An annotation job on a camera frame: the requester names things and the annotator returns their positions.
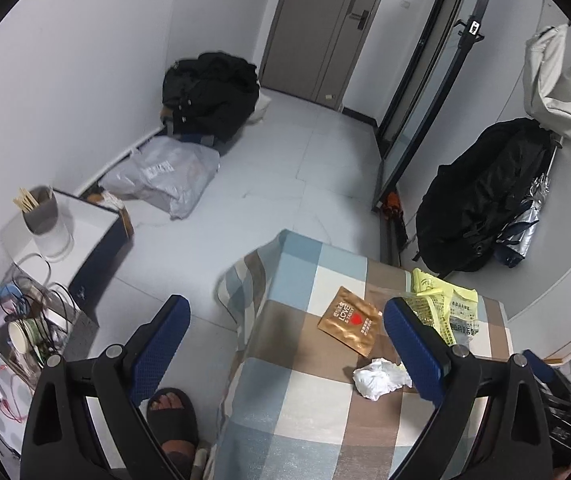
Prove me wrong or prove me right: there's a black cable tangle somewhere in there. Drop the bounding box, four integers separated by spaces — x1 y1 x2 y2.
3 270 86 341

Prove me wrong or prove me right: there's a white hanging bag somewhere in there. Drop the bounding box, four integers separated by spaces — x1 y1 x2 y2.
523 22 571 140

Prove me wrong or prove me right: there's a paper cup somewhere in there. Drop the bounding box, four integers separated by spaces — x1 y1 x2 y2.
7 316 51 361

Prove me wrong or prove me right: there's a black hook with white tag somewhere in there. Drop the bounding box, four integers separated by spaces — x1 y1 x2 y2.
458 19 485 41

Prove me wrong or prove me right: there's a black clothing pile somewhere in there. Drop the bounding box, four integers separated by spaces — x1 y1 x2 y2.
162 51 261 148

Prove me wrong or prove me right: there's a person's left foot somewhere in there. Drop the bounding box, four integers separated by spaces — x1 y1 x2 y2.
150 393 199 480

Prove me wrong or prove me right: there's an orange and black item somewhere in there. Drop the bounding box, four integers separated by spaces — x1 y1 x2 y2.
378 190 409 248

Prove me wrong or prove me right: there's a black backpack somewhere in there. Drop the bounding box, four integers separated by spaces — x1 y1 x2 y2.
414 117 559 277

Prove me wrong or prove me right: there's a white round container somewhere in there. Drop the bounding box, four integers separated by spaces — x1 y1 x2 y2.
33 210 75 261

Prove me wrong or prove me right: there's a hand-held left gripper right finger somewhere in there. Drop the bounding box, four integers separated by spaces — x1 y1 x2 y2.
383 296 553 480

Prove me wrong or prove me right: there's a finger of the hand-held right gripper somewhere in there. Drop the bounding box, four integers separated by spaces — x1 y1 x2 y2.
522 349 571 411

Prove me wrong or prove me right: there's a silver umbrella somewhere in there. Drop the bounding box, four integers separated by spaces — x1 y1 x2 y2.
495 135 566 268

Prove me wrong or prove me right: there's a white cloth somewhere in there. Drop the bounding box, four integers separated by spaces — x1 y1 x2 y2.
246 94 272 125

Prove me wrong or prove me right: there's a yellow printed wrapper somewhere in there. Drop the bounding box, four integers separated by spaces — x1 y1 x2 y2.
398 267 481 348

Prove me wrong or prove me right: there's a gold foil packet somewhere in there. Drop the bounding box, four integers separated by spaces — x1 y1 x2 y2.
316 286 383 358

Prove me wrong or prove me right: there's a grey-brown door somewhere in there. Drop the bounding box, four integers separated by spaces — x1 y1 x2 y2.
260 0 396 111

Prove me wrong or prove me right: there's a dark blue box white top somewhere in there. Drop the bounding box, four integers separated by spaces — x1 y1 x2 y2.
0 187 135 306

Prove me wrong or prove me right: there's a white tissue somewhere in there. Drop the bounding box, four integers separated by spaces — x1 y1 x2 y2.
353 357 413 402

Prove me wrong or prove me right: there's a grey cup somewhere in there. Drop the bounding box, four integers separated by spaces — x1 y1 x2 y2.
22 185 60 236

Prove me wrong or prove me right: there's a red cable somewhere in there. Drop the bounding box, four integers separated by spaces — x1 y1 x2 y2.
0 360 31 426

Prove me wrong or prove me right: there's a clear plastic storage box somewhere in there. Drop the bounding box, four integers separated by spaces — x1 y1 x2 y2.
0 275 100 396

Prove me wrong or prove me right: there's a bundle of wooden chopsticks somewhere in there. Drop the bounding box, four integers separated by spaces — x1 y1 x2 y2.
13 187 41 211

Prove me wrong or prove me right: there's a black slipper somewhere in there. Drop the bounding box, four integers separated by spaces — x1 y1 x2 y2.
146 386 200 480

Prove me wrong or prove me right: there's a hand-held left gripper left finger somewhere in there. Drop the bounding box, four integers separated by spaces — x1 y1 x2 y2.
20 294 191 480

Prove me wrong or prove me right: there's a grey plastic parcel bag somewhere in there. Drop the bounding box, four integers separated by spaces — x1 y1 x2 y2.
100 136 221 221

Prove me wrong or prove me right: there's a black framed standing mirror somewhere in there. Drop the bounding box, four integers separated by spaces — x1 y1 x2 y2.
371 0 499 211

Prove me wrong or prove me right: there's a checked table cloth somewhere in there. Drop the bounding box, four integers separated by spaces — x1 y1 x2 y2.
206 229 515 480

